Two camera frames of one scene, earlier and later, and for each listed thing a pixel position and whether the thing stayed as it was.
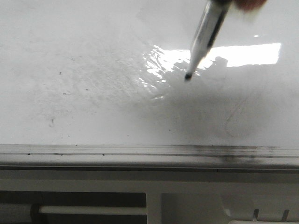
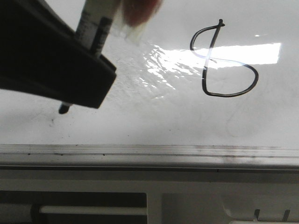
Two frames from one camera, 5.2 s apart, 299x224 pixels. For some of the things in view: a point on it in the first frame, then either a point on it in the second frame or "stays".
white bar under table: [92, 210] stays
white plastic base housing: [180, 196] stays
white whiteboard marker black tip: [208, 29] to [94, 27]
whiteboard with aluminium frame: [102, 84] stays
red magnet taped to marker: [249, 5] to [136, 14]
